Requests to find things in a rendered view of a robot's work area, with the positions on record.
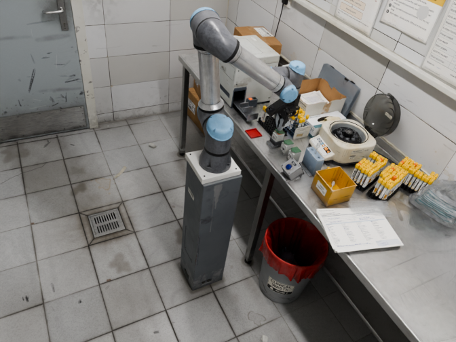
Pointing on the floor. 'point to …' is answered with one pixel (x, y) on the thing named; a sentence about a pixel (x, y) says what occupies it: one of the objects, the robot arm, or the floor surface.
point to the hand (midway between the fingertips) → (277, 129)
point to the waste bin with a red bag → (307, 248)
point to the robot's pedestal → (207, 227)
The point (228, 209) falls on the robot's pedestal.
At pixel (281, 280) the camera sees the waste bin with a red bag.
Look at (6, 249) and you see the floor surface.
